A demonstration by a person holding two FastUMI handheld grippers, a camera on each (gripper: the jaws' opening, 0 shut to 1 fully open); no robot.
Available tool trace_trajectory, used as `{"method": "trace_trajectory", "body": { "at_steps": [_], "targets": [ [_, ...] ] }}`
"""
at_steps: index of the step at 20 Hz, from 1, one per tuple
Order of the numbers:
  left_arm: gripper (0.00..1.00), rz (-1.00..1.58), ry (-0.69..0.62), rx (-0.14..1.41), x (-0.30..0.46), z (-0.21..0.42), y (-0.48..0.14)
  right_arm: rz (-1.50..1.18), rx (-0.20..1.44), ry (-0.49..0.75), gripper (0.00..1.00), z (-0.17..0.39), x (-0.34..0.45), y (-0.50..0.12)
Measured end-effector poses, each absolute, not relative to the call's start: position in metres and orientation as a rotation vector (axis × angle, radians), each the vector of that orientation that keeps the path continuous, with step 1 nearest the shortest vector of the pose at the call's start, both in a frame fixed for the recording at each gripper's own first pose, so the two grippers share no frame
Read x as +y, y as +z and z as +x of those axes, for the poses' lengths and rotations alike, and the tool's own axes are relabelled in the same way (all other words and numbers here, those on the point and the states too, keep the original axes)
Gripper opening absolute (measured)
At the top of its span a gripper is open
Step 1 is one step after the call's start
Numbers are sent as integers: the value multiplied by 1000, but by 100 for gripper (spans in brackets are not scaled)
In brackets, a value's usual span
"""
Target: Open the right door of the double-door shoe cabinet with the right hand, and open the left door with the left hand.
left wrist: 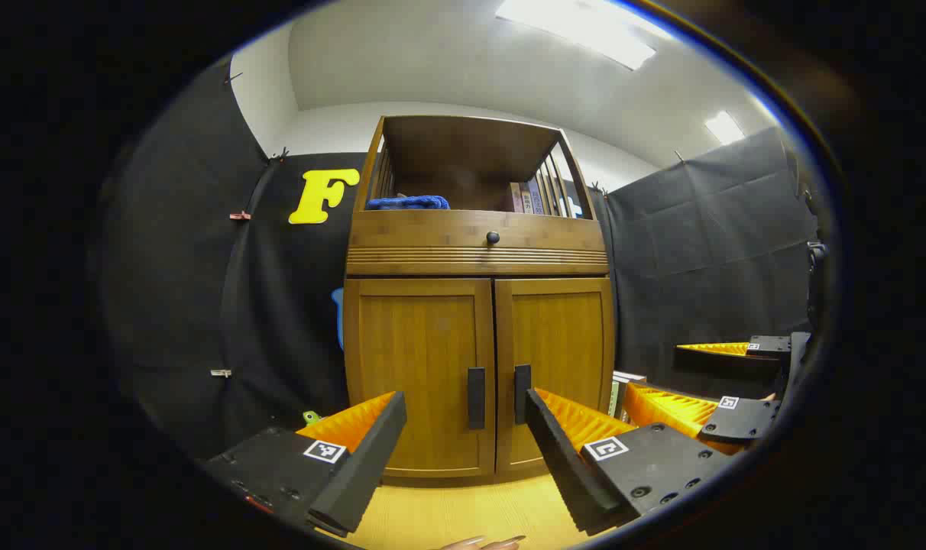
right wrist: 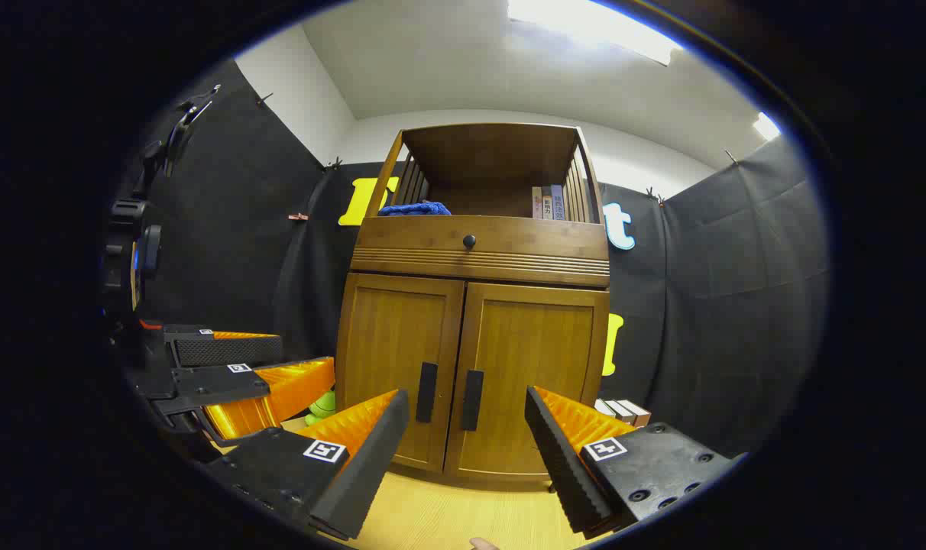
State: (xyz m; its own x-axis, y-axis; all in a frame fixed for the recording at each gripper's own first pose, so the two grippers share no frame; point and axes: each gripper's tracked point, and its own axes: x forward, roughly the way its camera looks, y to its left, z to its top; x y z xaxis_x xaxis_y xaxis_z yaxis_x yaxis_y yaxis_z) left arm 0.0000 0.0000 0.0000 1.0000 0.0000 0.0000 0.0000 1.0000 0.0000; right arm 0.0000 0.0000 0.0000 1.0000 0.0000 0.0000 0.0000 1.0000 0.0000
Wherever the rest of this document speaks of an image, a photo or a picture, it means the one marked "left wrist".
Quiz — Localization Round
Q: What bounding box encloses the wooden cabinet door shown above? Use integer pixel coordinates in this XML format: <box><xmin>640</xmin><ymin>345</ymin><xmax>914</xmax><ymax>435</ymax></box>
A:
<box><xmin>345</xmin><ymin>279</ymin><xmax>496</xmax><ymax>478</ymax></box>
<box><xmin>495</xmin><ymin>277</ymin><xmax>615</xmax><ymax>474</ymax></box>

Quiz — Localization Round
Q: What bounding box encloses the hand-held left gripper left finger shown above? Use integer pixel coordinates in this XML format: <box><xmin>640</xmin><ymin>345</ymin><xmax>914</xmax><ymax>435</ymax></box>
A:
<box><xmin>203</xmin><ymin>391</ymin><xmax>408</xmax><ymax>538</ymax></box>

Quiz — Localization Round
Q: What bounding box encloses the wooden drawer with black knob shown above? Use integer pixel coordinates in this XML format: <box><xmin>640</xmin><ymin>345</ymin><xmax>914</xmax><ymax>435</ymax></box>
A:
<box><xmin>347</xmin><ymin>210</ymin><xmax>609</xmax><ymax>276</ymax></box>

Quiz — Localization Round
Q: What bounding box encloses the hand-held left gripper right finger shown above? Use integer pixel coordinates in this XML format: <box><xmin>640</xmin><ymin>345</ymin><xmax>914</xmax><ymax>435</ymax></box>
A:
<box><xmin>524</xmin><ymin>387</ymin><xmax>733</xmax><ymax>535</ymax></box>

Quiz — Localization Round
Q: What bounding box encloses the blue folded cloth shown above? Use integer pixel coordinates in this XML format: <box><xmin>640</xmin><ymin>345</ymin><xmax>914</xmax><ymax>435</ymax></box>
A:
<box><xmin>366</xmin><ymin>195</ymin><xmax>450</xmax><ymax>211</ymax></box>

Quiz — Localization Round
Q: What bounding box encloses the wooden double-door shoe cabinet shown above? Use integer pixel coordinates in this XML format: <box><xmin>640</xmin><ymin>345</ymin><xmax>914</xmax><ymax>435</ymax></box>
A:
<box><xmin>343</xmin><ymin>115</ymin><xmax>617</xmax><ymax>487</ymax></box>

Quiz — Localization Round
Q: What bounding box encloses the small ceiling light panel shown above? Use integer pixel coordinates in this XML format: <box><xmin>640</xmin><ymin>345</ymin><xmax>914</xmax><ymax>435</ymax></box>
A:
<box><xmin>704</xmin><ymin>111</ymin><xmax>746</xmax><ymax>146</ymax></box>

